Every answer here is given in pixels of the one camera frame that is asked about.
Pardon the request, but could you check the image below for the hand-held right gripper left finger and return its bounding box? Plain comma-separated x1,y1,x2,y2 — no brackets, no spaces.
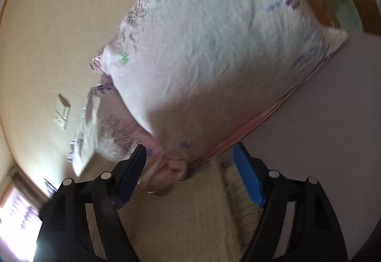
33,144,147,262

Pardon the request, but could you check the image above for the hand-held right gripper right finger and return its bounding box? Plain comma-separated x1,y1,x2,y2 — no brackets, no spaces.
233,142,349,262

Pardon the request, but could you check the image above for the beige knit garment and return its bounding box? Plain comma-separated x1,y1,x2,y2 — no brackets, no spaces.
89,158,265,262

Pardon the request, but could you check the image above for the floral pillow with pink trim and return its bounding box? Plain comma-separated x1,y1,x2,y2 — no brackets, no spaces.
65,74,191,183

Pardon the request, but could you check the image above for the window with curtain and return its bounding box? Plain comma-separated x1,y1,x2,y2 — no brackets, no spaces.
0,171,57,262

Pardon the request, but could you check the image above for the white floral pillow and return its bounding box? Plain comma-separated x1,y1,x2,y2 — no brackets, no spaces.
89,0,349,167

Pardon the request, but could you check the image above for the white wall switch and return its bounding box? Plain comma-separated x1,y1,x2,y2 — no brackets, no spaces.
54,94,72,131

